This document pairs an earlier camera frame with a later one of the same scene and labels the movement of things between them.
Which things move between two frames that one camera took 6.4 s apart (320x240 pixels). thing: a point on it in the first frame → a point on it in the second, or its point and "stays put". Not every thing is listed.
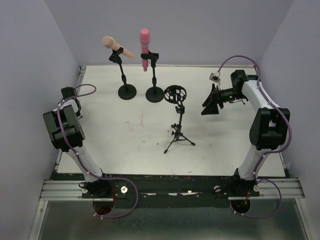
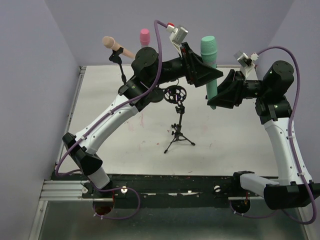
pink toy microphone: [145, 40] stays put
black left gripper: [67, 92] → [188, 64]
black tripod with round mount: [175, 94] stays put
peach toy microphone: [109, 42] stays put
